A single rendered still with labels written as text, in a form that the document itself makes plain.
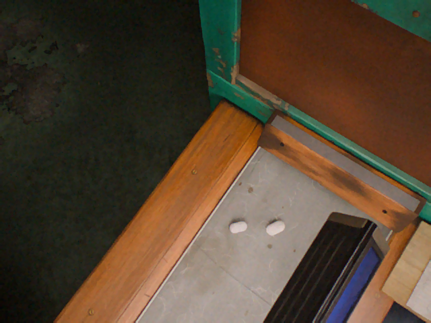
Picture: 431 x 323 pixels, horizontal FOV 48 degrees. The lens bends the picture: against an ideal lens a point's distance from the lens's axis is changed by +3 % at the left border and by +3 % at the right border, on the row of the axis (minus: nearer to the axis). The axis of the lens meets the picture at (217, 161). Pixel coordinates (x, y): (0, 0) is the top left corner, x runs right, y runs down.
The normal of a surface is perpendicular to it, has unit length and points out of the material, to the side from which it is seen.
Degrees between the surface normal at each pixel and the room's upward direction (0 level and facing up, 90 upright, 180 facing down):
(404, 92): 90
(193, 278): 0
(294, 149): 67
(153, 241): 0
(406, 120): 90
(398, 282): 0
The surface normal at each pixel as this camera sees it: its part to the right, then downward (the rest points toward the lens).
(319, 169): -0.54, 0.62
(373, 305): -0.03, -0.29
